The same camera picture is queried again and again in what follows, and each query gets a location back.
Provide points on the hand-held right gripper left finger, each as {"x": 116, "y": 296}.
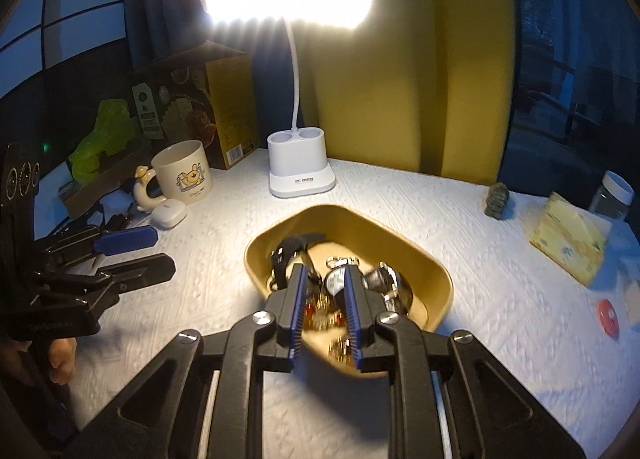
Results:
{"x": 298, "y": 299}

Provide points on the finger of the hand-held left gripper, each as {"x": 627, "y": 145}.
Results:
{"x": 127, "y": 240}
{"x": 142, "y": 270}

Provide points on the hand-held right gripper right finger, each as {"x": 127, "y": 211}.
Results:
{"x": 352, "y": 311}

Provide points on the silver metal watch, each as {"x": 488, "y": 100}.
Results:
{"x": 387, "y": 284}

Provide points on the tan oval container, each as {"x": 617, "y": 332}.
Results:
{"x": 280, "y": 239}

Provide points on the person's left hand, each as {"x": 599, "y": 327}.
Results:
{"x": 60, "y": 356}

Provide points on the white earbuds case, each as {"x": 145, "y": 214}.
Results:
{"x": 169, "y": 214}

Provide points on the brown cardboard box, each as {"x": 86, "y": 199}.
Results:
{"x": 100, "y": 189}

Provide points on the white textured tablecloth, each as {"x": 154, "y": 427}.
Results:
{"x": 210, "y": 259}

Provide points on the white desk lamp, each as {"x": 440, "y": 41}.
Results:
{"x": 300, "y": 174}

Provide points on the dark cracker box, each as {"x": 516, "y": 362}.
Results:
{"x": 220, "y": 109}

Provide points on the small stone figurine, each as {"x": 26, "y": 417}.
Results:
{"x": 499, "y": 201}

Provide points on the yellow tissue packet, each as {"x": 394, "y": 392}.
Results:
{"x": 570, "y": 239}

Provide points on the red round disc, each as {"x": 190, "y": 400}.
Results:
{"x": 607, "y": 318}

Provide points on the yellow curtain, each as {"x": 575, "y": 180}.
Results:
{"x": 415, "y": 64}

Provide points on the glass jar with white lid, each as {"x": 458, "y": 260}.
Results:
{"x": 612, "y": 194}

